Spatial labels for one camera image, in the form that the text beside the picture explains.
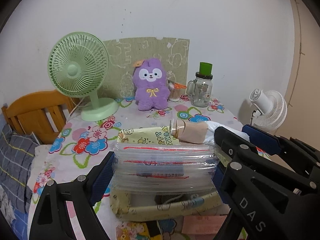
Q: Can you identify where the clear zip bags stack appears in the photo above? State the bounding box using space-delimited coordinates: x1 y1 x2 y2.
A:
111 143 219 195

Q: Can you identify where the white clip fan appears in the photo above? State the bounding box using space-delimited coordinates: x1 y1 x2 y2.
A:
249 88 287 132

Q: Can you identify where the pink paper card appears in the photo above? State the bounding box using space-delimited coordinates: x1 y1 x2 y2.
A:
182 215 227 235

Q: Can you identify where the glass mug with green lid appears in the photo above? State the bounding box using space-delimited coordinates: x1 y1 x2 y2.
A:
186 62 213 107

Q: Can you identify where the yellow cartoon fabric storage box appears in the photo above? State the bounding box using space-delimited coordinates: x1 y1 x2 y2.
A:
110 124 222 222

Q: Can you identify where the grey plaid bedding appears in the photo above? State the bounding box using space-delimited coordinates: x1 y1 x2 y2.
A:
0 124 38 213

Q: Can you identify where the toothpick jar with orange lid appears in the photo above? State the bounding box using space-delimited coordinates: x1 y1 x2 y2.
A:
168 80 187 102

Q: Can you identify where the floral tablecloth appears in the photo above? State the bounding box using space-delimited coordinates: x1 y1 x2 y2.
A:
28 95 243 225

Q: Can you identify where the yellow cartoon tissue pack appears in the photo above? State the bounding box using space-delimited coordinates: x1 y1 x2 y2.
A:
116 220 163 240

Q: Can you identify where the wooden chair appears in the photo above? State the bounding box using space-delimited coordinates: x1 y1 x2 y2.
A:
1 90 80 144

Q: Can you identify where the purple plush toy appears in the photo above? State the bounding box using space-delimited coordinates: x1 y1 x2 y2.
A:
132 58 170 111

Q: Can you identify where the cartoon patterned cardboard sheet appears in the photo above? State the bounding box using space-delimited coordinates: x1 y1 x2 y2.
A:
98 37 190 99

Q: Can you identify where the green desk fan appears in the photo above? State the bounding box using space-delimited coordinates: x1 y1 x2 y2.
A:
47 32 119 122

